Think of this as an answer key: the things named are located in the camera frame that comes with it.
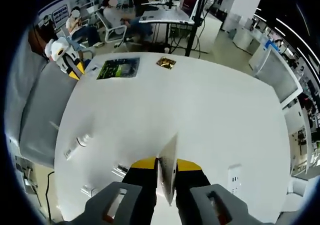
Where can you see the white armrest chair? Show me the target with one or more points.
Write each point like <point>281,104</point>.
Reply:
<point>117,31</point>

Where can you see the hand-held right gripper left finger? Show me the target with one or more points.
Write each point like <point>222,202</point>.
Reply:
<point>136,180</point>

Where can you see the grey mesh office chair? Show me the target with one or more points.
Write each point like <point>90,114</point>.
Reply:
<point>42,102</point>

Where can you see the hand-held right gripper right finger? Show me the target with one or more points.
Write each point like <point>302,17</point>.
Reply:
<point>192,180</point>

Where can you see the white frame mesh chair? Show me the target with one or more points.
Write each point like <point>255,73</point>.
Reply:
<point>277,77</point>

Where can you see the white standing desk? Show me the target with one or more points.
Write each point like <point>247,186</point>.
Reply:
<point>165,16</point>

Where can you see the white skincare bottle red square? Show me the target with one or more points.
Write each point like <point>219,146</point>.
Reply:
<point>83,140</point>

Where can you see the green black printed packet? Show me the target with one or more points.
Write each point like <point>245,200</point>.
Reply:
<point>117,68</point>

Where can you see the white skincare pump bottle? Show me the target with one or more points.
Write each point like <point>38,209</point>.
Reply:
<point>90,190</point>

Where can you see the computer monitor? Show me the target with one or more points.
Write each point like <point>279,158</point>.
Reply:
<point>191,2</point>

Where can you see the white skincare tube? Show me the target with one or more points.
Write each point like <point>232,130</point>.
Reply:
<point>168,170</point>

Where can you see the small golden brown packet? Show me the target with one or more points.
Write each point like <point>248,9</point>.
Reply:
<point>166,63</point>

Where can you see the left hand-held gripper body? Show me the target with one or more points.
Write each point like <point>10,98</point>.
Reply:
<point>60,51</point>

